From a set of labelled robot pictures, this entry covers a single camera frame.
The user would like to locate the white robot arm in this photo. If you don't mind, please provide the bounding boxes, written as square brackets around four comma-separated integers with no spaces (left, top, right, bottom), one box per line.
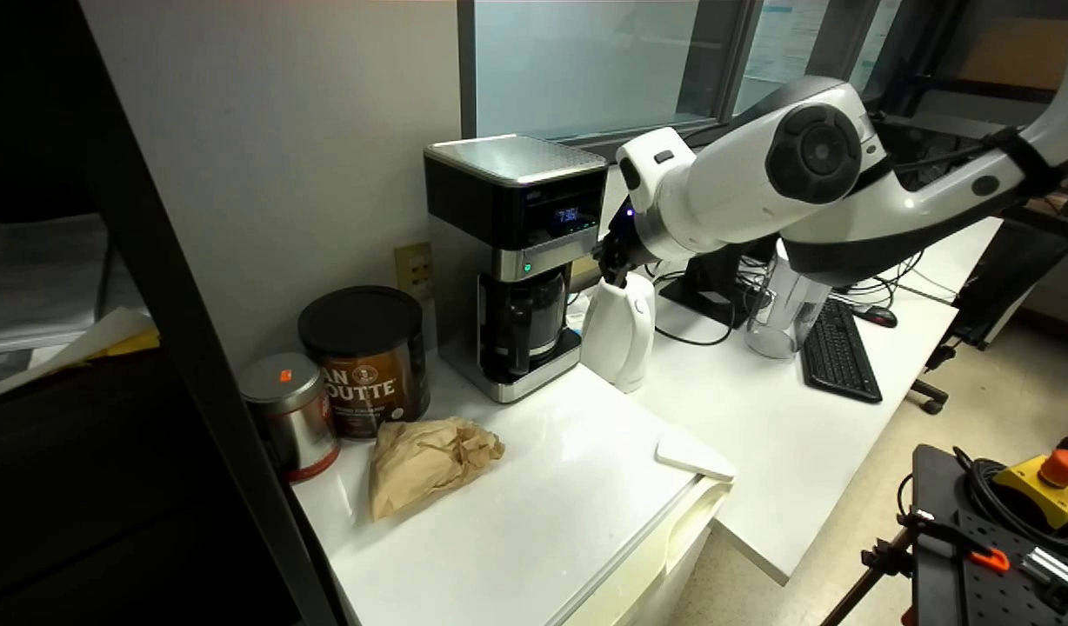
[594,61,1068,284]

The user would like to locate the black office chair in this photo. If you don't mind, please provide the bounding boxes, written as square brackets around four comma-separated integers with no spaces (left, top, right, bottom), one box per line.
[904,220,1068,373]

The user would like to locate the white mini fridge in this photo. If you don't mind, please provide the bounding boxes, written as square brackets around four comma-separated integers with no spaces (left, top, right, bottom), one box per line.
[294,362,734,626]

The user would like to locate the small steel canister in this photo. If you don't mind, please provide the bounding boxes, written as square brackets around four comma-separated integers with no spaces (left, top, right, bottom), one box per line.
[239,350,338,482]

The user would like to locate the yellow emergency stop box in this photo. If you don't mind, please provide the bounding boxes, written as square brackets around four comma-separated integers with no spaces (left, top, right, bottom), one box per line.
[994,438,1068,527]

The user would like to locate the dark coffee canister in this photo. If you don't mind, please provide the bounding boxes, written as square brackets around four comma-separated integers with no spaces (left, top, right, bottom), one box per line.
[298,284,428,438]

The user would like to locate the black silver coffee maker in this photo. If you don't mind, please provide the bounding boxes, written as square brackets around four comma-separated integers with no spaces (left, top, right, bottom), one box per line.
[423,130,606,403]

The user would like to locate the black perforated cart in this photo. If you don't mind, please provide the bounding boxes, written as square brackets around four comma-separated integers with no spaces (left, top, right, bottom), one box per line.
[908,446,1068,626]

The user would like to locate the black tripod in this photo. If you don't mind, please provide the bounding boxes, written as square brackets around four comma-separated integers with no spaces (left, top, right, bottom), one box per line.
[820,527,914,626]

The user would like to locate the black keyboard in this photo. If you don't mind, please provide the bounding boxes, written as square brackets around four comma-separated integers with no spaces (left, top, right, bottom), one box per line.
[800,300,881,403]

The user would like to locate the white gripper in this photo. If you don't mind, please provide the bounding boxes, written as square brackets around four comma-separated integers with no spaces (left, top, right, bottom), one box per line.
[597,126,694,288]

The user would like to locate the black computer monitor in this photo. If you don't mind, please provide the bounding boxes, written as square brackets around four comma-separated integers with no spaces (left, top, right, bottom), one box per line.
[662,237,771,326]

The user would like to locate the black computer mouse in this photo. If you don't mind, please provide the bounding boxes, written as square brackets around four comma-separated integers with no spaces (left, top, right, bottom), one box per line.
[856,304,899,326]

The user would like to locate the white water filter pitcher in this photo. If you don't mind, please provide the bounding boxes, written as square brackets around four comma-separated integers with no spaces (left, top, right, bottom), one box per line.
[748,244,829,359]

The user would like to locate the brown paper bag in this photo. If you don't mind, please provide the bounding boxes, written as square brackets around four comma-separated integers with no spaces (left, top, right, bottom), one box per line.
[369,416,505,520]

